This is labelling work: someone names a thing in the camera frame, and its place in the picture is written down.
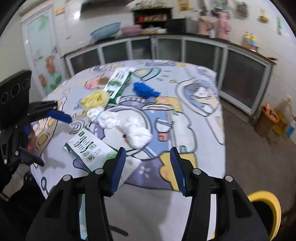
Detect pink plastic basin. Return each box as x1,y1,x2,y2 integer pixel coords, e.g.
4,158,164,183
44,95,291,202
121,25,142,37

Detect blue cloth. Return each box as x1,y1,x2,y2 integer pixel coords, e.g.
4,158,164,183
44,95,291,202
133,82,160,99

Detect green white carton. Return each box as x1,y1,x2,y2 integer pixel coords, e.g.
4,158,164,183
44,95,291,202
103,68,133,104
63,128,142,186

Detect colourful detergent bottles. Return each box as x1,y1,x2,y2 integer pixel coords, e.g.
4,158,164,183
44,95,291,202
242,32,257,52

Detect pink thermos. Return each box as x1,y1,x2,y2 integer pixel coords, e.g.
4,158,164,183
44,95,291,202
198,16,213,37
216,12,231,41

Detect glass door kitchen cabinet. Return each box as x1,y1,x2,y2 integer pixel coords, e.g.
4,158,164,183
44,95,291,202
63,34,276,115

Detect blue plastic basin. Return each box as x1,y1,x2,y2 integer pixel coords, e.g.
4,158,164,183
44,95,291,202
90,22,121,41

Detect cartoon printed tablecloth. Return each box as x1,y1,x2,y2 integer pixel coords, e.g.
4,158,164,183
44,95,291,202
30,59,226,240

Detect black shelf rack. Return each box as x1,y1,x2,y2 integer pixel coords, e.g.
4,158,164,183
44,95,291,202
131,7,173,29

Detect white round bun wrapper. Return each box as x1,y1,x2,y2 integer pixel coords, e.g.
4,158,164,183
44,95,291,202
123,126,152,150

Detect pink thermos left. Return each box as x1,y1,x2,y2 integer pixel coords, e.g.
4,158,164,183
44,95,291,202
198,16,213,37

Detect pink thermos right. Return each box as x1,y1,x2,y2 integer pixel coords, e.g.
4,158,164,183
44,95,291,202
216,12,231,41

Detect brown plastic waste bucket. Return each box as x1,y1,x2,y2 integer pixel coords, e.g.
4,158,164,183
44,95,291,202
254,103,280,137

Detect small clear water bottle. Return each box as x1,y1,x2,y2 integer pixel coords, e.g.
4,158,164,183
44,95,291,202
285,120,295,138

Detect large cooking oil jug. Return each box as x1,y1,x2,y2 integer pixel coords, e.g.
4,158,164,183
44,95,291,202
273,95,292,137

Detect yellow cabbage leaf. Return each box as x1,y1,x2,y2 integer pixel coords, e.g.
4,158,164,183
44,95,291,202
81,90,109,111

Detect flower decorated glass door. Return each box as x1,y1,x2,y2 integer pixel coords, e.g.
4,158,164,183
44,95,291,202
22,5,67,97

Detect black microwave oven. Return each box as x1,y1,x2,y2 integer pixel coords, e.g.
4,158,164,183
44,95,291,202
165,18,198,34

